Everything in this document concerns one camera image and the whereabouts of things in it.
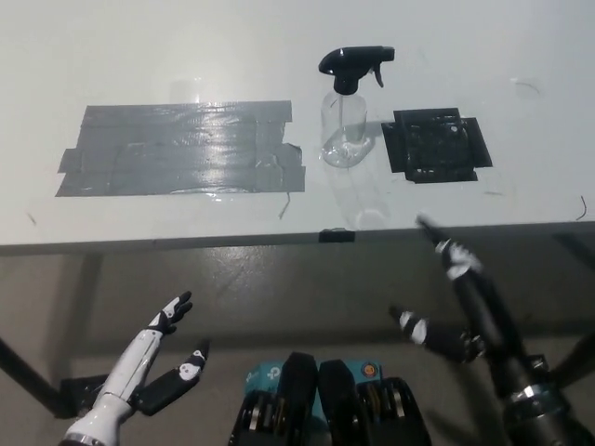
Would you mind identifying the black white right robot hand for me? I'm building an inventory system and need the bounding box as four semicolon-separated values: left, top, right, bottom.
389;213;569;409

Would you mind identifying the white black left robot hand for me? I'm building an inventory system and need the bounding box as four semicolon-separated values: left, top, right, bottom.
62;291;211;442

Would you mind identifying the black trigger spray lid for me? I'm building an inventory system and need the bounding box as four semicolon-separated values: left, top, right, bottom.
318;45;397;97

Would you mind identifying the black teal robot torso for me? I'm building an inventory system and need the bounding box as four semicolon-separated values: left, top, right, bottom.
227;350;431;446

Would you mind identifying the clear plastic spray bottle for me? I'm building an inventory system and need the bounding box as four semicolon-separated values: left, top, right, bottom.
320;87;377;168

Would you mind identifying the black diagonal table leg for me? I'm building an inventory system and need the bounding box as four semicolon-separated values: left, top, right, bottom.
546;332;595;386
0;334;62;413

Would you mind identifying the small black tape strip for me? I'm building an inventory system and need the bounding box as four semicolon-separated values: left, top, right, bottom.
318;228;356;244

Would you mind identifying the black tape patch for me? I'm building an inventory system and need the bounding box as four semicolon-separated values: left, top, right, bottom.
380;107;493;183

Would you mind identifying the grey duct tape patch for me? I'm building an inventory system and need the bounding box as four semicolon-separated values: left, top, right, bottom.
54;98;307;198

